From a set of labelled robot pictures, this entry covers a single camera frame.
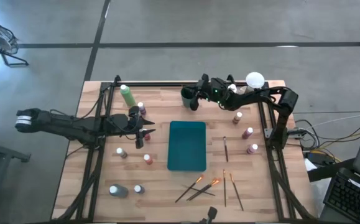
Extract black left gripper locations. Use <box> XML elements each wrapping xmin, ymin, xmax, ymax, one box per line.
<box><xmin>113</xmin><ymin>105</ymin><xmax>157</xmax><ymax>150</ymax></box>

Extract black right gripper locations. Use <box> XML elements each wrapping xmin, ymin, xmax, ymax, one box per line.
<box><xmin>183</xmin><ymin>73</ymin><xmax>213</xmax><ymax>112</ymax></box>

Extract dark green cup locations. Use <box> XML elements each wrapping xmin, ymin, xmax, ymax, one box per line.
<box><xmin>180</xmin><ymin>86</ymin><xmax>200</xmax><ymax>109</ymax></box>

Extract large green paint bottle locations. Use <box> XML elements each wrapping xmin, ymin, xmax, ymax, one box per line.
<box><xmin>119</xmin><ymin>84</ymin><xmax>137</xmax><ymax>108</ymax></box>

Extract large grey paint bottle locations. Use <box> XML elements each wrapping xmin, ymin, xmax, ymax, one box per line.
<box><xmin>108</xmin><ymin>184</ymin><xmax>129</xmax><ymax>199</ymax></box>

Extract thick black paintbrush gold ferrule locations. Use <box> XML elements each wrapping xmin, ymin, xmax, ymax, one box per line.
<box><xmin>175</xmin><ymin>174</ymin><xmax>205</xmax><ymax>203</ymax></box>

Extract thin black paintbrush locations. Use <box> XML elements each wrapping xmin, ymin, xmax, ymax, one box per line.
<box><xmin>181</xmin><ymin>184</ymin><xmax>217</xmax><ymax>197</ymax></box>

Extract black-handled paintbrush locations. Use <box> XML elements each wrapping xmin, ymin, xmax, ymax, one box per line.
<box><xmin>222</xmin><ymin>169</ymin><xmax>228</xmax><ymax>208</ymax></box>
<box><xmin>229</xmin><ymin>172</ymin><xmax>245</xmax><ymax>212</ymax></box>

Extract small ochre paint bottle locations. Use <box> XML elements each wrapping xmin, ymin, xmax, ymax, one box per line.
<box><xmin>231</xmin><ymin>111</ymin><xmax>243</xmax><ymax>125</ymax></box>

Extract small magenta paint bottle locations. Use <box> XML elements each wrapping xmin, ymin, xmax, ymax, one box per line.
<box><xmin>241</xmin><ymin>126</ymin><xmax>254</xmax><ymax>140</ymax></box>

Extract blue plastic bin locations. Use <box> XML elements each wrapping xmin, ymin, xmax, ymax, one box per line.
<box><xmin>167</xmin><ymin>120</ymin><xmax>208</xmax><ymax>172</ymax></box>

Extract white mushroom-shaped lamp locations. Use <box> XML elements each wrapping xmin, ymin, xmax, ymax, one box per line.
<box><xmin>240</xmin><ymin>72</ymin><xmax>265</xmax><ymax>95</ymax></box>

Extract small black device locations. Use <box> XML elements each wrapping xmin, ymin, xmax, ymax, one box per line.
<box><xmin>200</xmin><ymin>206</ymin><xmax>218</xmax><ymax>224</ymax></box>

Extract white paper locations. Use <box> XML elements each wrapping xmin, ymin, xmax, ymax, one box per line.
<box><xmin>303</xmin><ymin>157</ymin><xmax>319</xmax><ymax>172</ymax></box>

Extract black power strip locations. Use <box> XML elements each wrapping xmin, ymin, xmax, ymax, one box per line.
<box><xmin>303</xmin><ymin>151</ymin><xmax>336</xmax><ymax>166</ymax></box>

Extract black side desk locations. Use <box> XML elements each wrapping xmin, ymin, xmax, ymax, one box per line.
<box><xmin>307</xmin><ymin>157</ymin><xmax>360</xmax><ymax>224</ymax></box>

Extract black keyboard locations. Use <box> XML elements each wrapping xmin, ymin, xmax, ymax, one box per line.
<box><xmin>322</xmin><ymin>170</ymin><xmax>360</xmax><ymax>224</ymax></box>

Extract black aluminium rig frame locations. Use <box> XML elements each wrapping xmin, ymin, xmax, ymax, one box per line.
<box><xmin>50</xmin><ymin>74</ymin><xmax>319</xmax><ymax>222</ymax></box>

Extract white cable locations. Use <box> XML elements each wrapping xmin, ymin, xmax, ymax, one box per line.
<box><xmin>321</xmin><ymin>113</ymin><xmax>360</xmax><ymax>124</ymax></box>

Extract yellow cable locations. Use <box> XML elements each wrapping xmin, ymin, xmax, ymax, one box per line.
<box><xmin>318</xmin><ymin>132</ymin><xmax>360</xmax><ymax>150</ymax></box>

